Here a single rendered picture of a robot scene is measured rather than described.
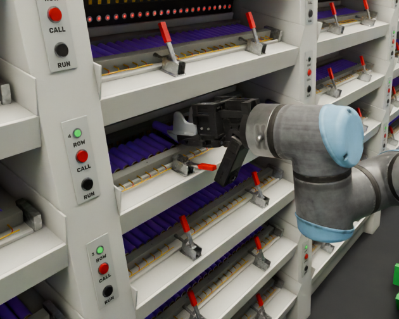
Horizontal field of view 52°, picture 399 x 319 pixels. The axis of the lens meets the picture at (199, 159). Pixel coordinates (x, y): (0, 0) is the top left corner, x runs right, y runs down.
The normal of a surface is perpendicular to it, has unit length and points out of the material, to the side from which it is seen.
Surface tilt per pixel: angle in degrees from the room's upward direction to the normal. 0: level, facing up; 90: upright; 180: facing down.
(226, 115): 90
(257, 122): 56
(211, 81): 106
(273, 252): 16
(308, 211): 91
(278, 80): 90
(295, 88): 90
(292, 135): 82
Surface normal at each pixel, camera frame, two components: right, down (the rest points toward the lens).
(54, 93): 0.76, 0.17
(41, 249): 0.14, -0.85
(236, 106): -0.65, 0.32
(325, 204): -0.18, 0.34
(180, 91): 0.76, 0.42
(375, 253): -0.07, -0.93
